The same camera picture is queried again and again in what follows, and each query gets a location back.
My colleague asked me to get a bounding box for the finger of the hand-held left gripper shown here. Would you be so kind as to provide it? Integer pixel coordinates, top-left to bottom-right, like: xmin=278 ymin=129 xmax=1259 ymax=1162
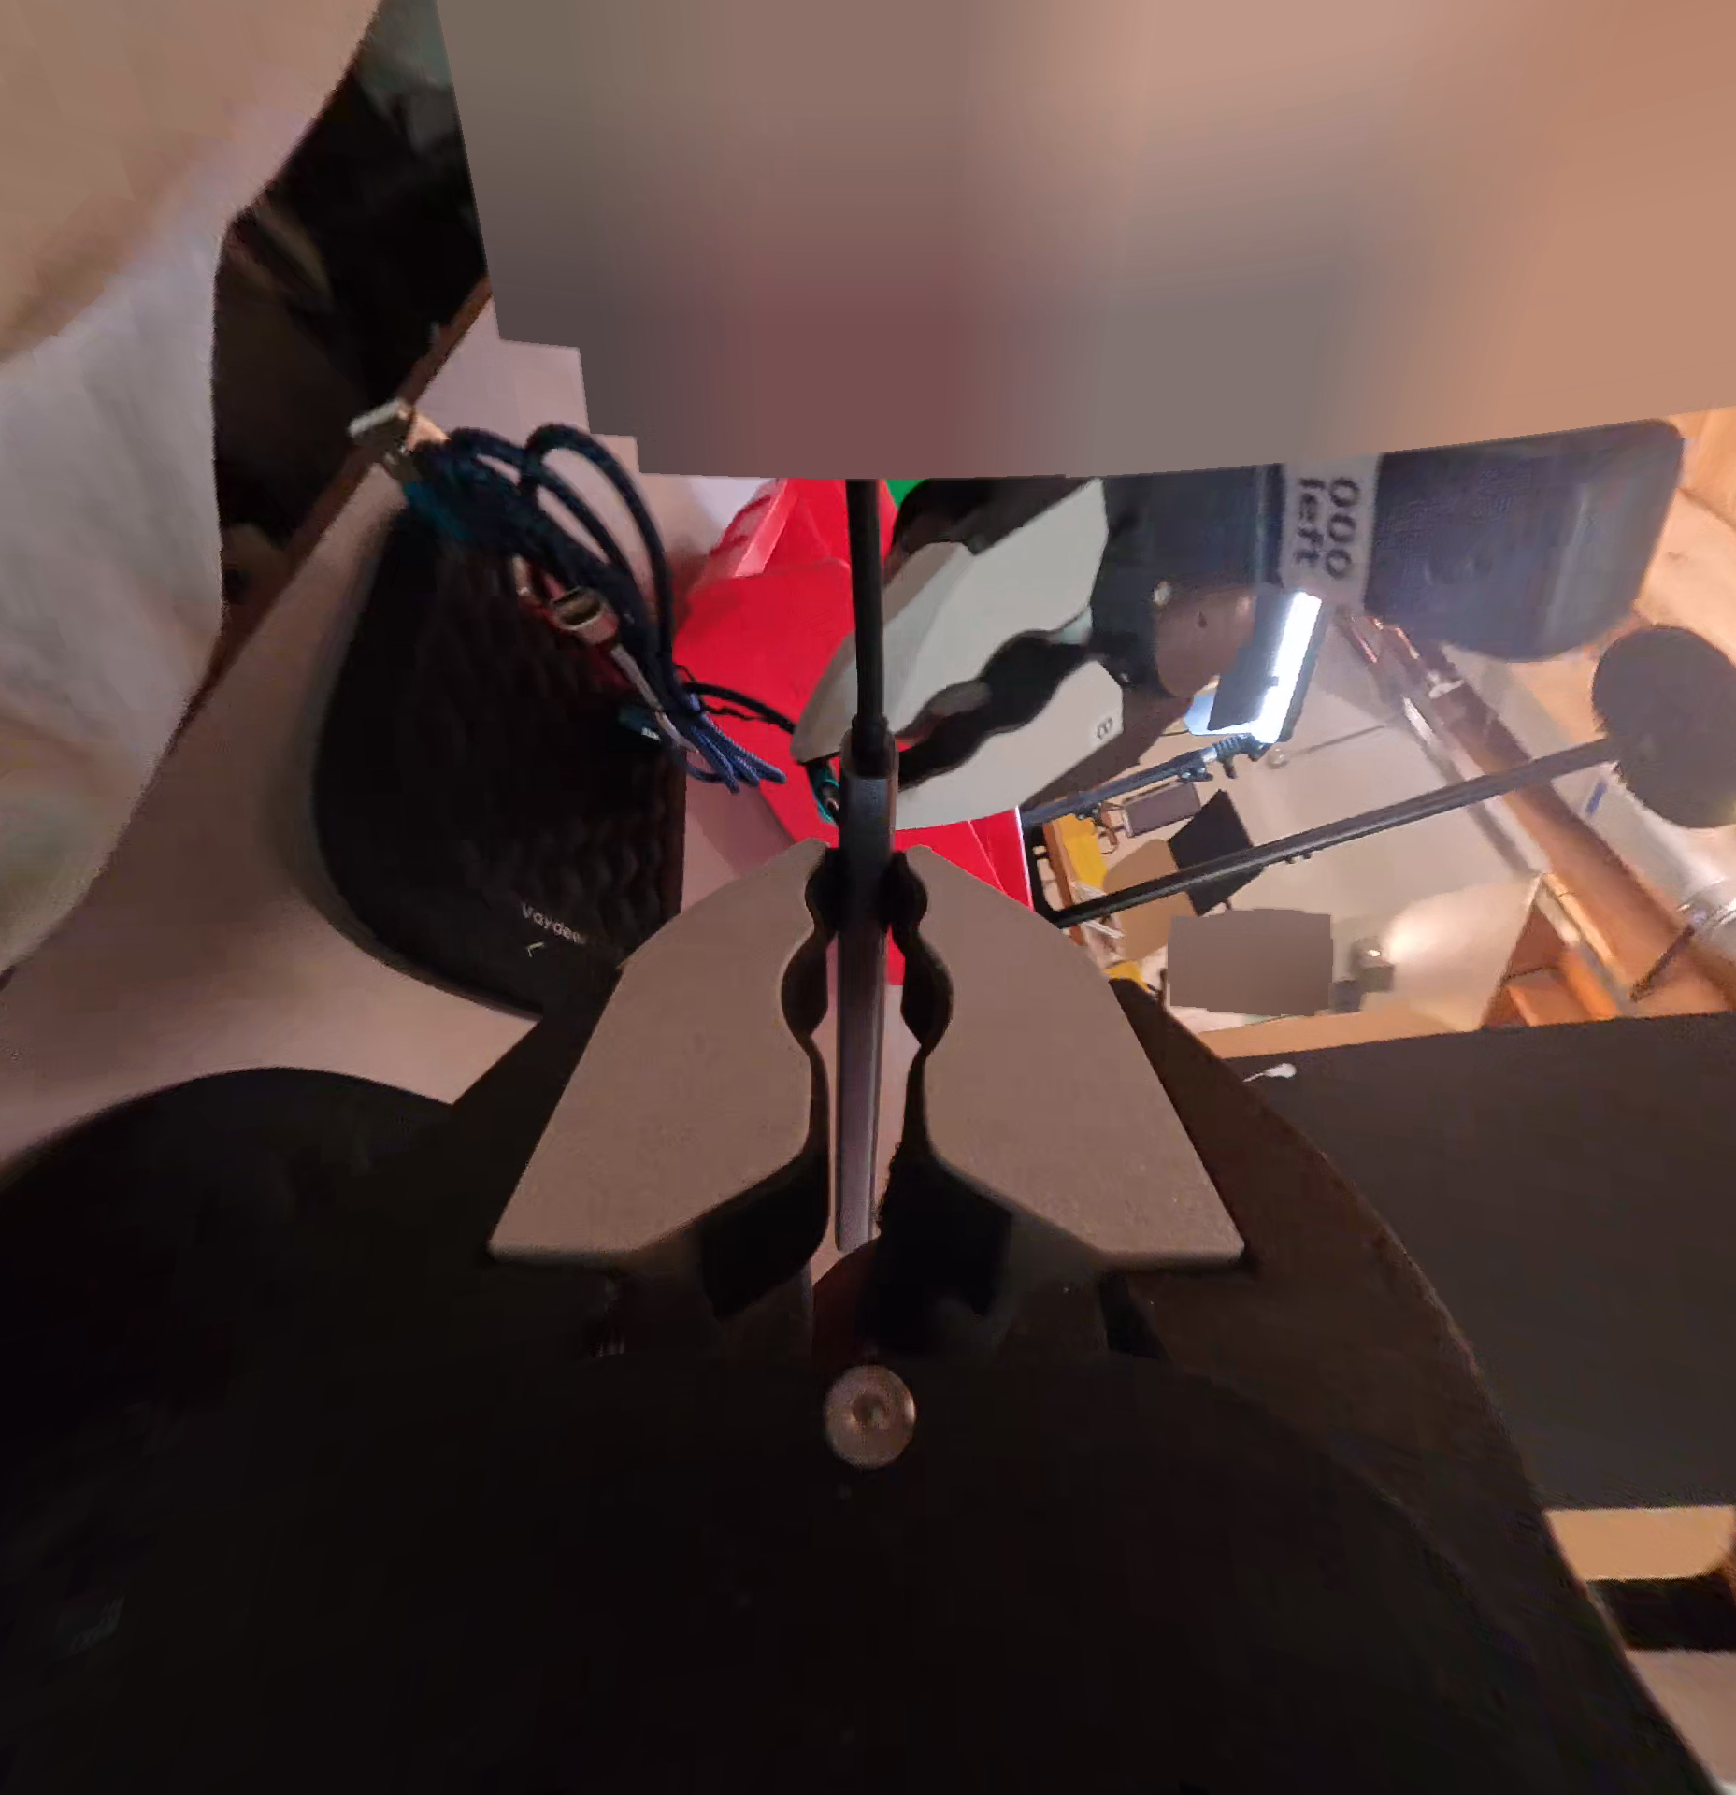
xmin=895 ymin=655 xmax=1140 ymax=835
xmin=789 ymin=480 xmax=1116 ymax=770

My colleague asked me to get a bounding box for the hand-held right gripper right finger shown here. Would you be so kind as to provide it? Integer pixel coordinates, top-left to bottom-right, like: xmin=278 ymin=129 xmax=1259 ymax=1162
xmin=873 ymin=843 xmax=1248 ymax=1321

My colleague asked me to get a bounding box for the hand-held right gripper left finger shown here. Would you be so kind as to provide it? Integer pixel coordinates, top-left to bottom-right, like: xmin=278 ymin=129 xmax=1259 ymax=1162
xmin=487 ymin=839 xmax=832 ymax=1321

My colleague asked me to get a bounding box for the red plastic bin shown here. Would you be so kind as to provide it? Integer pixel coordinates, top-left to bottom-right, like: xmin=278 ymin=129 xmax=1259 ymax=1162
xmin=671 ymin=479 xmax=1026 ymax=992

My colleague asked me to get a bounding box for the grey usb hub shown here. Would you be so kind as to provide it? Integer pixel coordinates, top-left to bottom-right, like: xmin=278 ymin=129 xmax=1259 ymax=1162
xmin=832 ymin=722 xmax=899 ymax=1254

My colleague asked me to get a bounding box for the blue braided cable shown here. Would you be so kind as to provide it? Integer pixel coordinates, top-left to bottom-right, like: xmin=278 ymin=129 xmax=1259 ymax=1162
xmin=349 ymin=403 xmax=841 ymax=832

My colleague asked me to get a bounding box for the person's left hand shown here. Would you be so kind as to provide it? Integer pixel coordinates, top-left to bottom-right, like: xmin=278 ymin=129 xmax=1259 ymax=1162
xmin=1154 ymin=585 xmax=1261 ymax=696

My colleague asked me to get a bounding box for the black pole with disc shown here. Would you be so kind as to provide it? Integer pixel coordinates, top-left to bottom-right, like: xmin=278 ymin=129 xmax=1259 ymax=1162
xmin=1051 ymin=623 xmax=1736 ymax=931

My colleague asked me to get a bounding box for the led panel light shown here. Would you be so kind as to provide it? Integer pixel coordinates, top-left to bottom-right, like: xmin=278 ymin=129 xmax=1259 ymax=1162
xmin=1188 ymin=585 xmax=1329 ymax=744

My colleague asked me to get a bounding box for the black honeycomb cushion pad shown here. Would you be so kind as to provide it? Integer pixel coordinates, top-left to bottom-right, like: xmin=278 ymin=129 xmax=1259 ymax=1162
xmin=315 ymin=499 xmax=691 ymax=1014
xmin=0 ymin=1068 xmax=534 ymax=1544

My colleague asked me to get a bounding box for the black board wooden edge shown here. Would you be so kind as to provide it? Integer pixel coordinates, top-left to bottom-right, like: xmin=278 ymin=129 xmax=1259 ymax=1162
xmin=1224 ymin=1008 xmax=1736 ymax=1513

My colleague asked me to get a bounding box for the silver ventilation duct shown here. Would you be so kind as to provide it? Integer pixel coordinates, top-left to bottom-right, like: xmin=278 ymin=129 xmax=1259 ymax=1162
xmin=1673 ymin=862 xmax=1736 ymax=973

